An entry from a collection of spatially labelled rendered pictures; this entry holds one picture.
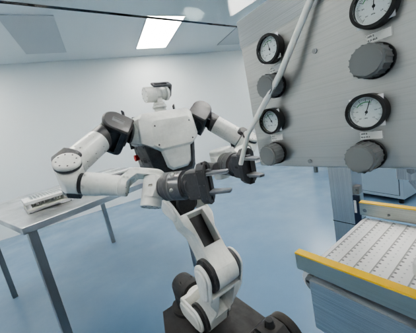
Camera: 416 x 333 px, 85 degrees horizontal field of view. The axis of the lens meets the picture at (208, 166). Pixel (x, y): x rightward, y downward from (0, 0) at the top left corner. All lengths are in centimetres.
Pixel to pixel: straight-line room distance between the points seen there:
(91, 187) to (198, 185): 32
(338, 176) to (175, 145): 62
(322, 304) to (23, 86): 522
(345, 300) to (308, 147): 26
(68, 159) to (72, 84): 445
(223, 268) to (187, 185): 45
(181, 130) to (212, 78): 491
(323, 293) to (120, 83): 505
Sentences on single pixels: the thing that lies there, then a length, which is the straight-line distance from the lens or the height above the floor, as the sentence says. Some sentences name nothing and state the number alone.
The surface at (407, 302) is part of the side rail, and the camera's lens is 42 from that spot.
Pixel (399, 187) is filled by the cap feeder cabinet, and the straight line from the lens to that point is 309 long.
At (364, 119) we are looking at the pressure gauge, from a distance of 29.
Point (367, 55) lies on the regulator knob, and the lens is 28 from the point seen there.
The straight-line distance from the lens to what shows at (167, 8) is 43.
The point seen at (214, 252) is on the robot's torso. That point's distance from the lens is 101.
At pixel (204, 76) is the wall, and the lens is 580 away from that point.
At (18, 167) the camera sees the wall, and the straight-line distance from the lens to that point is 524.
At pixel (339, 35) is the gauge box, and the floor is 124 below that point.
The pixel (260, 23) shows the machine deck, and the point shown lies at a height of 130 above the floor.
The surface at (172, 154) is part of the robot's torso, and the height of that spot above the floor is 110.
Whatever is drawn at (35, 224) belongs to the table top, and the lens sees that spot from 143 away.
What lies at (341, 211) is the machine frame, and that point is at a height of 88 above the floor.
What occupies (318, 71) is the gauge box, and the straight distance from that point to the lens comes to 33.
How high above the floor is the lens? 118
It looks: 9 degrees down
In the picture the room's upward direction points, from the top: 12 degrees counter-clockwise
